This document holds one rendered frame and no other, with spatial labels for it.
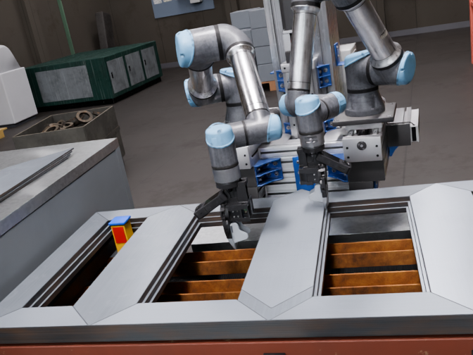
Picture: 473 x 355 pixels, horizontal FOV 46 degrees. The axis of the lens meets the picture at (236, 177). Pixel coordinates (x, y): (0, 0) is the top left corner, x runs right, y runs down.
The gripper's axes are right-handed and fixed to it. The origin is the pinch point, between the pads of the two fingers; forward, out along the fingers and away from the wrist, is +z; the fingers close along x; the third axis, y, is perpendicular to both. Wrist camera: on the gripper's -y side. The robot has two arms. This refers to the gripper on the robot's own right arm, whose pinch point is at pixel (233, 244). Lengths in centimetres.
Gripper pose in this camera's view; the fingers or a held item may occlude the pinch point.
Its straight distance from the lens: 162.4
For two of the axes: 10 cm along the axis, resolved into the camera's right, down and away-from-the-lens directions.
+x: 2.0, -3.5, 9.1
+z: 1.7, 9.3, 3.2
